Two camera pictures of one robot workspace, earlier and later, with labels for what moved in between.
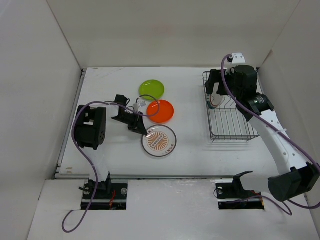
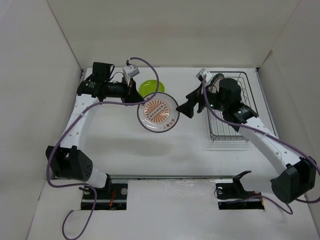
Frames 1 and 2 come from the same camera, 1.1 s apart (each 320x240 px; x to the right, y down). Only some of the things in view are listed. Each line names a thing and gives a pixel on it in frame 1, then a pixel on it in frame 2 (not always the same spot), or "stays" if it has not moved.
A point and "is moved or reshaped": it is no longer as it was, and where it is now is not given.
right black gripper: (216, 76) → (196, 96)
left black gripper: (137, 125) → (135, 96)
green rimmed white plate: (214, 100) is moved or reshaped
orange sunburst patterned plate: (160, 141) → (158, 114)
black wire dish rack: (227, 122) stays
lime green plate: (151, 87) stays
